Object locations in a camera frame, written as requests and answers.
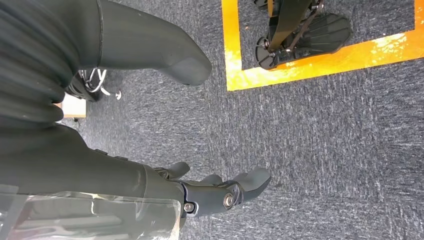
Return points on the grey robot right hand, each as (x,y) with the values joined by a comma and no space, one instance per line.
(99,172)

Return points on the clear plastic cover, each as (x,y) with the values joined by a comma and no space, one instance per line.
(82,220)

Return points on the yellow floor tape square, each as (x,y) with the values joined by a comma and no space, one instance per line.
(233,49)

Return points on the black robot foot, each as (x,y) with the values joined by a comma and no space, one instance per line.
(318,33)

